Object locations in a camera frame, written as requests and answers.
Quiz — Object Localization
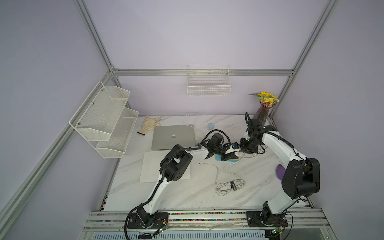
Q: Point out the white work glove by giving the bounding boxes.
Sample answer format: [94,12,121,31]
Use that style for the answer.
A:
[137,116,161,136]

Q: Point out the grey laptop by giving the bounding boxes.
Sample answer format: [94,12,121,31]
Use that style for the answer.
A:
[151,125,196,151]

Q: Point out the white wire wall basket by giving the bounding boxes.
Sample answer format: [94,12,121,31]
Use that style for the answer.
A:
[187,65,232,97]

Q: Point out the upper white mesh shelf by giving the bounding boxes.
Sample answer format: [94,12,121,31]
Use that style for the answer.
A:
[69,82,130,142]

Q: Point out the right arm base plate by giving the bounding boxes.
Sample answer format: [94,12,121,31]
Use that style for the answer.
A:
[246,211,288,228]

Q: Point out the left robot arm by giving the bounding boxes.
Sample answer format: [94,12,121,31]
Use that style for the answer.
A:
[133,130,240,228]

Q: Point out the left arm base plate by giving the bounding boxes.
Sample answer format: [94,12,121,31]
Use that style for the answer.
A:
[127,212,169,229]

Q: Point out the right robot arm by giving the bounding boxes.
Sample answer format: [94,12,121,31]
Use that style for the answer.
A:
[240,113,320,227]

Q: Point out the light blue charger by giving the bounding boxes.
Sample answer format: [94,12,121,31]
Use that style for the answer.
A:
[207,123,214,130]

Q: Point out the yellow flower bouquet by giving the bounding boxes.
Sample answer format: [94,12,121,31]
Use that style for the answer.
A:
[249,92,280,108]

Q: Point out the dark glass vase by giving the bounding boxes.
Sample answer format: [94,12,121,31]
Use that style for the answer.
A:
[253,103,272,126]

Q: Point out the lower white mesh shelf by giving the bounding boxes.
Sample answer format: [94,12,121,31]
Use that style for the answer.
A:
[95,108,139,159]

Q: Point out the teal power strip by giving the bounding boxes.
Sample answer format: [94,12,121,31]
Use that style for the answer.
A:
[215,155,240,162]

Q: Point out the white mesh shelf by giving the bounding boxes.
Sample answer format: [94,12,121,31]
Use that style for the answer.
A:
[95,108,139,159]
[69,82,130,142]

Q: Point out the thin white charging cable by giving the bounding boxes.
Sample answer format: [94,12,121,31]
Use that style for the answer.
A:
[182,113,208,142]

